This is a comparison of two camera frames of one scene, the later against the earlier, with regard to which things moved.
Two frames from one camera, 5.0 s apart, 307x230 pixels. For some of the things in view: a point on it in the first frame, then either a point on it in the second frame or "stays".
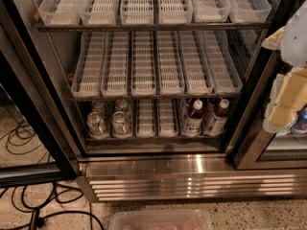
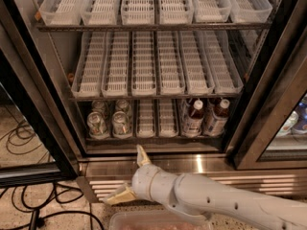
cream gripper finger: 274,40 to 142,158
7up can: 97,126 stays
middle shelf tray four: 170,72 stays
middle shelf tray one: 90,63 stays
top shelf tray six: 247,4 stays
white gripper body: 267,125 to 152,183
